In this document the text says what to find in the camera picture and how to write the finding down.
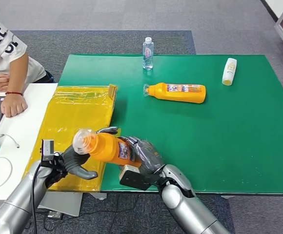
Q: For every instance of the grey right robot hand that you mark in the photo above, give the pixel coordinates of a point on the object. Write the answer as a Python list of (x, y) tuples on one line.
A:
[(148, 156)]

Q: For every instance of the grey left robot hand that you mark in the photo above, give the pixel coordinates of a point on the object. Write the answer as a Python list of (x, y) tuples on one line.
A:
[(73, 160)]

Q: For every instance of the person's left hand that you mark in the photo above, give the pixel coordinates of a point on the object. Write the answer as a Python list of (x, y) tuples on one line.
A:
[(14, 105)]

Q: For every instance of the orange detergent bottle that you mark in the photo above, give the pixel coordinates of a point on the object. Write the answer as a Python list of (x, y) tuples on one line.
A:
[(104, 147), (178, 93)]

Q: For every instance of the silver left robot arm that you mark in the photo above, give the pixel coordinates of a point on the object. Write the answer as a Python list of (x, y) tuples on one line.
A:
[(14, 206)]

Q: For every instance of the clear water bottle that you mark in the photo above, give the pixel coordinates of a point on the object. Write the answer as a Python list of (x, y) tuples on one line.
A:
[(147, 55)]

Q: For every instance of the small white bottle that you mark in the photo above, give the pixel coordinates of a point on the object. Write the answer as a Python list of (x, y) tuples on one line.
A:
[(229, 71)]

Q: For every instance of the person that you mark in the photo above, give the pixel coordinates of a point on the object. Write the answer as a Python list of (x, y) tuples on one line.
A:
[(2, 48)]

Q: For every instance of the grey desk side panel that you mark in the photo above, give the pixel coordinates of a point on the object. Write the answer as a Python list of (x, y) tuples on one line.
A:
[(66, 203)]

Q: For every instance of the yellow taped cardboard sheet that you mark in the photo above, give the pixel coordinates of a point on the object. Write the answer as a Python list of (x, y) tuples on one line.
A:
[(70, 109)]

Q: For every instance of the grey power adapter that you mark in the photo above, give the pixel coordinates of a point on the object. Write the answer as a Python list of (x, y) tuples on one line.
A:
[(55, 214)]

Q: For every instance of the green table mat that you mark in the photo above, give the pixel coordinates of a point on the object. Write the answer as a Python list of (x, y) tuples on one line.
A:
[(229, 135)]

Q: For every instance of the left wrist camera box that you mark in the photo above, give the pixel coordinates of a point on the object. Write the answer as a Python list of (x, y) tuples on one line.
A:
[(47, 149)]

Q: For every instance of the grey table bracket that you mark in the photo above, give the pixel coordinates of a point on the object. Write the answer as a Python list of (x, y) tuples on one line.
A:
[(98, 195)]

